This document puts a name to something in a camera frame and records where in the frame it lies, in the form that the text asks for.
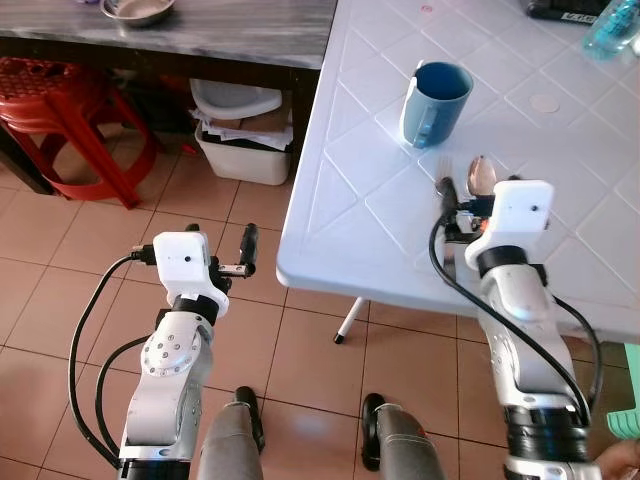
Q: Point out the person hand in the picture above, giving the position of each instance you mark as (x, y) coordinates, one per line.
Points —
(620, 465)

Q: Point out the grey left robot leg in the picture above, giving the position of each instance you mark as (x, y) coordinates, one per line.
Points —
(230, 445)

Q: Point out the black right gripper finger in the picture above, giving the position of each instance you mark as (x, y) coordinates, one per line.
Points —
(447, 193)

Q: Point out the grey robot leg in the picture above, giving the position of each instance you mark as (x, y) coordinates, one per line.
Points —
(405, 445)
(230, 445)

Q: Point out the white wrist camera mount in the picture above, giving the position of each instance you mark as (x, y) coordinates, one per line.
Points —
(182, 260)
(522, 210)

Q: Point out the flat black device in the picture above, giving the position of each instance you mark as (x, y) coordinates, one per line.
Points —
(565, 9)

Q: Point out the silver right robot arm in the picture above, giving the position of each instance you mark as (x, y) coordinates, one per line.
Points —
(525, 340)

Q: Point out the metal fork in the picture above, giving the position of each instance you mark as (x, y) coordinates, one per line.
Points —
(446, 165)

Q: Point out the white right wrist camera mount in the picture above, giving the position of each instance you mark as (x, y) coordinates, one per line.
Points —
(522, 210)

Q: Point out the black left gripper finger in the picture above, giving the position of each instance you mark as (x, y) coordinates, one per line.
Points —
(249, 248)
(192, 228)

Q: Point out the blue mug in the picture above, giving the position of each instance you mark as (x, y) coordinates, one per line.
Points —
(436, 105)

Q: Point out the green plastic stool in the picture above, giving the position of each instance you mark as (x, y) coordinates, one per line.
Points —
(625, 395)

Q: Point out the grey marble-look table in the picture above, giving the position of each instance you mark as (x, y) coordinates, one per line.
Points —
(200, 35)

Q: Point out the grey right robot leg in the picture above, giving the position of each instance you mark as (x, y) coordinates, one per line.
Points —
(405, 445)

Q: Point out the red plastic stool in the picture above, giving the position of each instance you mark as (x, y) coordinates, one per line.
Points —
(60, 100)

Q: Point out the metal bowl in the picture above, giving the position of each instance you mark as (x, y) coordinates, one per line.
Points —
(138, 10)

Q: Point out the metal spoon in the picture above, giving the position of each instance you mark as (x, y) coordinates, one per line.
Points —
(482, 173)

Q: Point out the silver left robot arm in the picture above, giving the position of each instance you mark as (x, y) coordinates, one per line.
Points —
(165, 390)

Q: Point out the blue plastic water bottle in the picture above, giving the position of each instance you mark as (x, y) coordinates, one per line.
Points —
(612, 25)

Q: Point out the white plastic basin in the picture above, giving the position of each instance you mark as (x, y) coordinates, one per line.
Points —
(235, 98)

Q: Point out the white plastic bin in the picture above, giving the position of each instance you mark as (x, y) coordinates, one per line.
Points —
(245, 158)

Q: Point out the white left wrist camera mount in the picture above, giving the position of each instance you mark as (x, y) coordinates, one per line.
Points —
(182, 260)

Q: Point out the white plastic table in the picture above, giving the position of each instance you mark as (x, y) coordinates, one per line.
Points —
(380, 230)

